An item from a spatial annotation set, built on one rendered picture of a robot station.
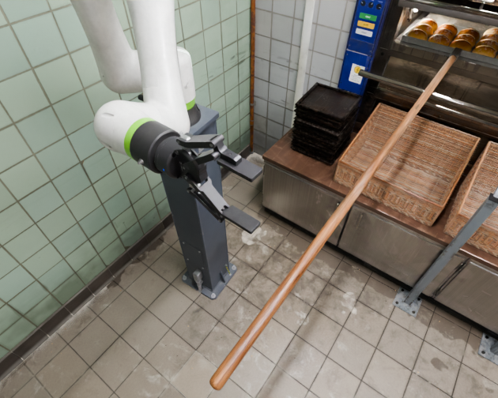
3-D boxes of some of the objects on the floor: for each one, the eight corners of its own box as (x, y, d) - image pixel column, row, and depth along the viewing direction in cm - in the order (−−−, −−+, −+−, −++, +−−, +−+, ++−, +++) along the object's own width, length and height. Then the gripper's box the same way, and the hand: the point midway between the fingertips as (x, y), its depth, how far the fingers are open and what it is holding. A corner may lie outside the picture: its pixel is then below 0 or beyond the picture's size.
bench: (297, 173, 274) (306, 114, 231) (677, 354, 179) (815, 311, 136) (258, 215, 244) (261, 155, 201) (692, 459, 149) (873, 448, 106)
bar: (320, 220, 240) (362, 67, 152) (514, 323, 191) (742, 182, 103) (299, 249, 224) (331, 96, 136) (505, 370, 174) (768, 250, 86)
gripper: (171, 87, 56) (273, 133, 48) (190, 186, 75) (266, 233, 67) (137, 106, 53) (241, 160, 44) (166, 206, 71) (243, 258, 63)
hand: (251, 200), depth 56 cm, fingers open, 13 cm apart
